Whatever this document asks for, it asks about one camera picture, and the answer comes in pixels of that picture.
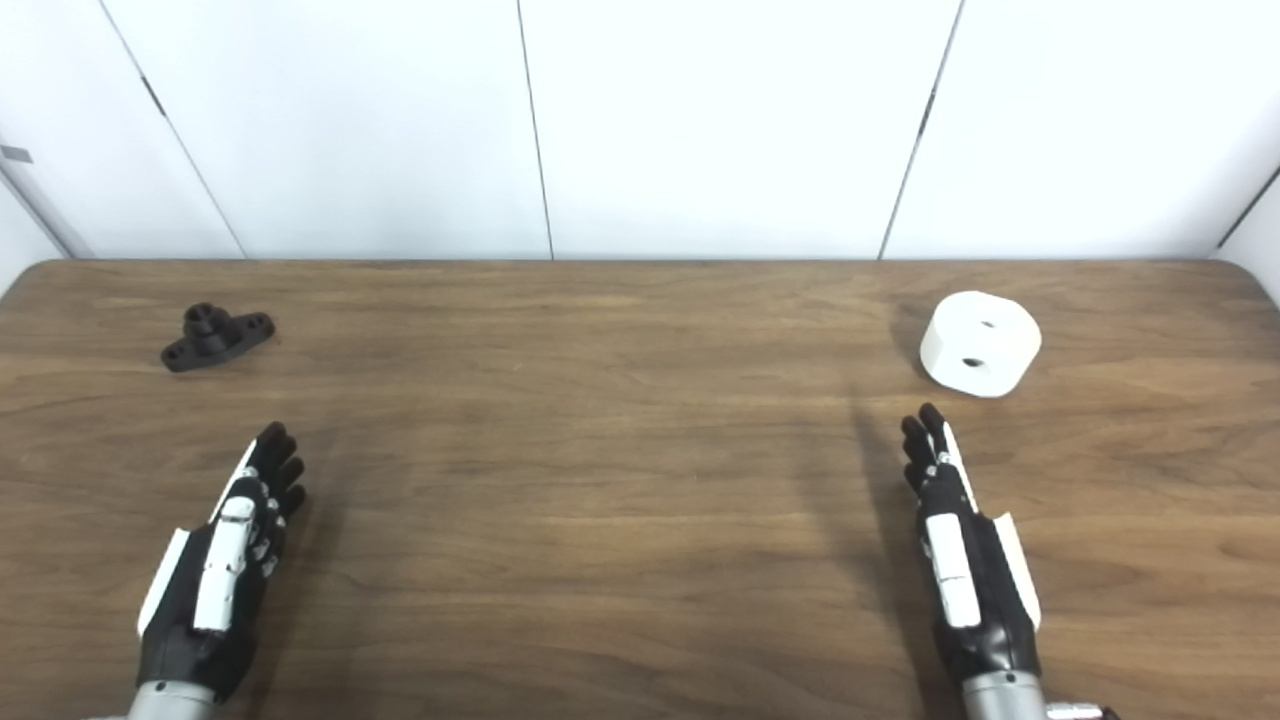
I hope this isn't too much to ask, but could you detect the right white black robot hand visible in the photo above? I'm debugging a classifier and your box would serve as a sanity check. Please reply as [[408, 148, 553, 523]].
[[900, 403, 1043, 689]]

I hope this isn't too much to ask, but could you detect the black flanged holder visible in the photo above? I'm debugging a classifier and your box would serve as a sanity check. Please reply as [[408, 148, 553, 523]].
[[160, 302, 277, 374]]

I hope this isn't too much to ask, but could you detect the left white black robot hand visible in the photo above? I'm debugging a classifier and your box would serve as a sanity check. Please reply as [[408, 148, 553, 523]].
[[137, 420, 308, 702]]

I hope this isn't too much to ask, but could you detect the round white plastic piece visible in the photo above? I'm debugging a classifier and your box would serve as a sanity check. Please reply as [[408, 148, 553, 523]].
[[918, 290, 1043, 399]]

